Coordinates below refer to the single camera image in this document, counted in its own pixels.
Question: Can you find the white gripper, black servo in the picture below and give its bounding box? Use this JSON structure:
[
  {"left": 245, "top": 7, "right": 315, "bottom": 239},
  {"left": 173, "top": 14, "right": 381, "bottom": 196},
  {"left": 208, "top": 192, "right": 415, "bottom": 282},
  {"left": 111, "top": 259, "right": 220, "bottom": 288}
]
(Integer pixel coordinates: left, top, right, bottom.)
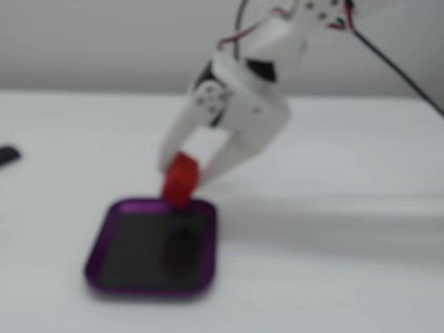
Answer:
[{"left": 158, "top": 51, "right": 291, "bottom": 187}]

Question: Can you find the red textured block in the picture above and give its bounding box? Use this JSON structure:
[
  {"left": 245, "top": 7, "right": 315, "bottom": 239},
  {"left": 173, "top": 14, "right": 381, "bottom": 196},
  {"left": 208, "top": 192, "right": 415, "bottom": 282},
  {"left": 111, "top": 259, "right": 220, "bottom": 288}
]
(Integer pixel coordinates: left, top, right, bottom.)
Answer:
[{"left": 162, "top": 151, "right": 202, "bottom": 210}]

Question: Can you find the purple metal tray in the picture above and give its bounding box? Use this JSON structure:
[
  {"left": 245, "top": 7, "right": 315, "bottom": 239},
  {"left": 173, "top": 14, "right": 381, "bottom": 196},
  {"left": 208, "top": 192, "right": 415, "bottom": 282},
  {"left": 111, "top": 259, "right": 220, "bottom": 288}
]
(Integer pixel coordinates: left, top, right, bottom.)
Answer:
[{"left": 84, "top": 196, "right": 219, "bottom": 300}]

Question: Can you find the black rounded object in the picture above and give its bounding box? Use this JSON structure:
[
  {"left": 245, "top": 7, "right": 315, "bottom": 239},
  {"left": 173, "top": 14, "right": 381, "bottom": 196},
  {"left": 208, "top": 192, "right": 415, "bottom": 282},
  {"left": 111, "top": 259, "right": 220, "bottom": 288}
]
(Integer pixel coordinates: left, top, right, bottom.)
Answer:
[{"left": 0, "top": 146, "right": 22, "bottom": 167}]

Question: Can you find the red and white servo wire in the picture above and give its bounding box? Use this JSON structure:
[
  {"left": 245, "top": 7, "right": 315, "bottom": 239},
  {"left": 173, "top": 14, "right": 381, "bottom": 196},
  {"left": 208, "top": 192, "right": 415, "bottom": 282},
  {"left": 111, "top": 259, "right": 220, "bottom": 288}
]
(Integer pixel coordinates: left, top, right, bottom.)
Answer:
[{"left": 217, "top": 0, "right": 357, "bottom": 51}]

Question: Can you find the thick black cable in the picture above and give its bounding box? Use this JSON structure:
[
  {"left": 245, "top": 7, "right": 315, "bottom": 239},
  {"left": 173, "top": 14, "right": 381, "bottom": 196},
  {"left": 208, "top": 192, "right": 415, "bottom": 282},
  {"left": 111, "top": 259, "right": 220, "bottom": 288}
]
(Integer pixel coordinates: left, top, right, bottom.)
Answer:
[{"left": 234, "top": 0, "right": 444, "bottom": 117}]

